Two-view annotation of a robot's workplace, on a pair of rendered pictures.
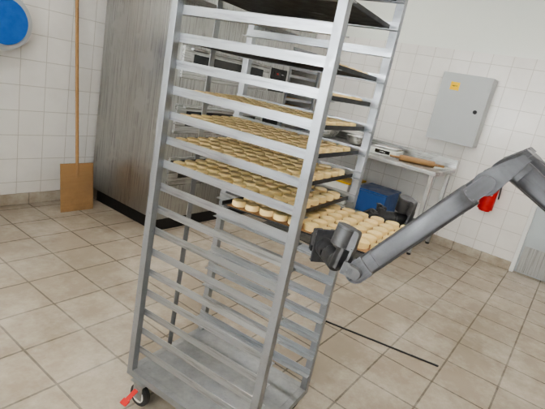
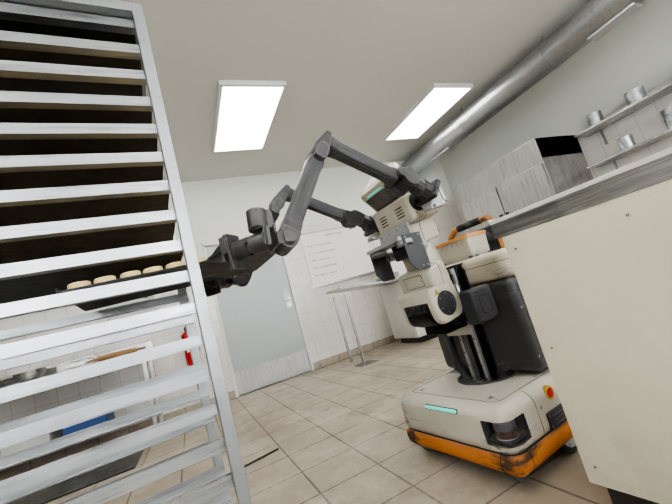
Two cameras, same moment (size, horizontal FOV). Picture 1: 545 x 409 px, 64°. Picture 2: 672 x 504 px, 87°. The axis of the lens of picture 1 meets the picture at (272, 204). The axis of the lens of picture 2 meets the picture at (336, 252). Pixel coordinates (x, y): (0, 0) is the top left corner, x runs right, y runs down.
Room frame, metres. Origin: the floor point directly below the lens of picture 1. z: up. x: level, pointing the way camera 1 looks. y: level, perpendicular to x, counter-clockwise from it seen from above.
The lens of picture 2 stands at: (0.46, 0.53, 0.77)
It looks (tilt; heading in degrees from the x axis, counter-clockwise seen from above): 8 degrees up; 301
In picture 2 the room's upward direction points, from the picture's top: 16 degrees counter-clockwise
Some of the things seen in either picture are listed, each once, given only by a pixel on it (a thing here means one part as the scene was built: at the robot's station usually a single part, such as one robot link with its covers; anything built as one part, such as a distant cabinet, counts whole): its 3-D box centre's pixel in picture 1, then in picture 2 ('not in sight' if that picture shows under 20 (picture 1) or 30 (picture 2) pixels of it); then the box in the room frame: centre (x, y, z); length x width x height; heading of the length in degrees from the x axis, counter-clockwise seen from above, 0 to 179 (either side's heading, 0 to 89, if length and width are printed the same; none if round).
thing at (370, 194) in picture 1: (375, 200); (89, 418); (4.84, -1.14, 0.36); 0.46 x 0.38 x 0.26; 148
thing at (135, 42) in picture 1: (203, 110); not in sight; (4.26, 0.83, 1.01); 1.56 x 1.20 x 2.01; 146
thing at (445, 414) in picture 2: not in sight; (497, 400); (0.90, -1.22, 0.16); 0.67 x 0.64 x 0.25; 61
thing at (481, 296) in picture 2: not in sight; (449, 311); (0.93, -1.04, 0.61); 0.28 x 0.27 x 0.25; 151
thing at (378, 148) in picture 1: (386, 150); (77, 364); (4.82, -1.11, 0.92); 0.32 x 0.30 x 0.09; 153
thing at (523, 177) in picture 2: not in sight; (533, 231); (0.68, -5.03, 1.03); 1.40 x 0.91 x 2.05; 146
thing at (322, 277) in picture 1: (268, 254); (100, 398); (1.80, -0.02, 0.69); 0.64 x 0.03 x 0.03; 61
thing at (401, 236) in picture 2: not in sight; (397, 252); (1.05, -0.96, 0.93); 0.28 x 0.16 x 0.22; 151
